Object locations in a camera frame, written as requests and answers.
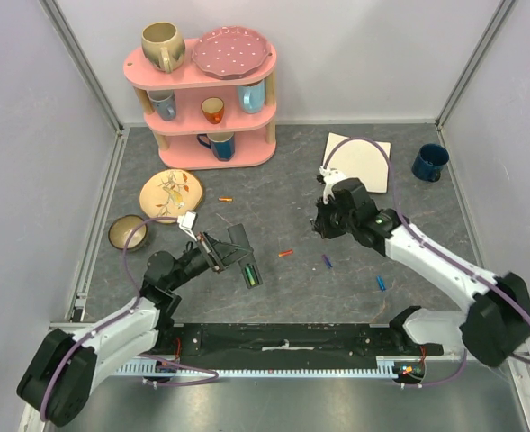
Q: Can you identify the dark blue mug on shelf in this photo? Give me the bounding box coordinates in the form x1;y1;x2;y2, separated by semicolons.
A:
196;132;236;161

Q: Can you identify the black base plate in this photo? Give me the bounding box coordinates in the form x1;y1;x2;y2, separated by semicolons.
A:
150;323;444;369

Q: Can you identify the white slotted cable duct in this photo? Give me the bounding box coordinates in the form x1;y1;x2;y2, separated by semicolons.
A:
112;357;425;381

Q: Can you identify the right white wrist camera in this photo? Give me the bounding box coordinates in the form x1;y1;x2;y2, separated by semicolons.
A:
319;166;347;204

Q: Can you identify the brown ceramic bowl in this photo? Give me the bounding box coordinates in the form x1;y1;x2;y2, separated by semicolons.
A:
107;214;148;252

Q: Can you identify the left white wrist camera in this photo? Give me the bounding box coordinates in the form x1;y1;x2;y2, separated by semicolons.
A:
176;211;197;242

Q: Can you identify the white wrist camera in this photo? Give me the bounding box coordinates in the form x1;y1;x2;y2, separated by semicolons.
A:
176;211;197;242
319;166;347;204

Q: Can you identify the light blue mug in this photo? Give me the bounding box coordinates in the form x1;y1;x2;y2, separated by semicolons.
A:
237;80;265;114

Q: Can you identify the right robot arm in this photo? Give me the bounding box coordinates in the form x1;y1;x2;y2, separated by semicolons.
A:
311;170;530;367

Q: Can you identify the black remote control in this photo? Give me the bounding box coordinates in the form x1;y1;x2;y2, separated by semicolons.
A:
228;223;263;289

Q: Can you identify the pink polka dot plate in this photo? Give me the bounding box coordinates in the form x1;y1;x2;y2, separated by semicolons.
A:
192;26;271;80

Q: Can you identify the navy blue mug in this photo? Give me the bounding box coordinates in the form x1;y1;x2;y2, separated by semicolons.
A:
411;143;450;183

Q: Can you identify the beige bird-painted plate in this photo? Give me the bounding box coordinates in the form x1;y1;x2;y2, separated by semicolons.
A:
139;169;203;218

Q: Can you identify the light blue battery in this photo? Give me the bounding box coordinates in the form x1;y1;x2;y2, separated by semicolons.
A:
376;275;386;292

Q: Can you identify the orange red battery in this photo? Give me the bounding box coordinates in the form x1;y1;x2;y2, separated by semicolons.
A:
278;249;293;257

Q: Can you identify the beige ceramic mug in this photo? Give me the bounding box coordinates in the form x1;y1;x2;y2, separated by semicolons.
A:
141;22;186;74

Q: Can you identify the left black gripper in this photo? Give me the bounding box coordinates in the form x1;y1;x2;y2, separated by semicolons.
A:
168;229;253;291

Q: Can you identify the grey blue mug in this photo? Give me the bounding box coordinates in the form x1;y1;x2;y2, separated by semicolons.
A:
148;90;176;122

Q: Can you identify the orange cup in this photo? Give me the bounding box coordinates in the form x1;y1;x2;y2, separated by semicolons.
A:
201;97;225;124

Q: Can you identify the white square plate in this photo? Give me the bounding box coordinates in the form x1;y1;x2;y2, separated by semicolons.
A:
323;132;389;194

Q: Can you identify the pink three-tier shelf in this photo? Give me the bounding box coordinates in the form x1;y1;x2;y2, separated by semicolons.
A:
123;39;277;170

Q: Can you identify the purple battery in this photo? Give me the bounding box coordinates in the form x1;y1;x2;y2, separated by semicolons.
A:
322;254;333;269

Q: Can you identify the green battery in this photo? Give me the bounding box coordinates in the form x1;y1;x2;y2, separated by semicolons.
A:
244;265;256;287

